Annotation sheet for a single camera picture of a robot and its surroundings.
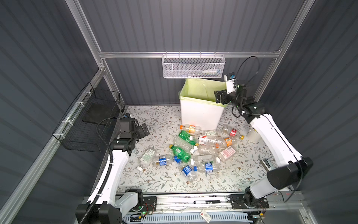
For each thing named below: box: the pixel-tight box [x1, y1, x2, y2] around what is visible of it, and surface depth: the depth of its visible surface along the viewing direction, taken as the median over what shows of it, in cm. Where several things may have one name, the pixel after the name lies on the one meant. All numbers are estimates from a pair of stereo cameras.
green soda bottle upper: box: [178, 130, 200, 147], surface depth 99 cm
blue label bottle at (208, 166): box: [196, 157, 221, 174], surface depth 84 cm
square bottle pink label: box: [215, 145, 237, 164], surface depth 90 cm
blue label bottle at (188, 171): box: [181, 164, 196, 180], surface depth 82 cm
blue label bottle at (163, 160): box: [153, 155, 182, 167], surface depth 88 cm
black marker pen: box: [193, 200, 222, 204], surface depth 75 cm
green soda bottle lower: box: [168, 144, 192, 163], surface depth 89 cm
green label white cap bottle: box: [136, 148, 156, 172], surface depth 88 cm
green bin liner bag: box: [178, 78, 229, 108], surface depth 98 cm
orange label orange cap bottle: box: [179, 124, 202, 135], surface depth 104 cm
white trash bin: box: [180, 99, 225, 131], surface depth 93 cm
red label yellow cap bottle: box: [222, 126, 245, 140], surface depth 99 cm
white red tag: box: [199, 209, 213, 224], surface depth 71 cm
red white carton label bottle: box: [198, 134, 225, 146], surface depth 91 cm
